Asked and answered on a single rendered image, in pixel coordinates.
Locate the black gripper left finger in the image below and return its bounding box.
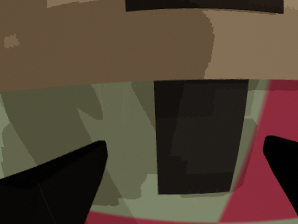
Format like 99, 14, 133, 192
0, 140, 108, 224

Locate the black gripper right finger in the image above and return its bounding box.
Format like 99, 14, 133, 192
262, 136, 298, 216

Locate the black two-prong charger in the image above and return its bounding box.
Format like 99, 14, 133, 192
154, 79, 249, 194

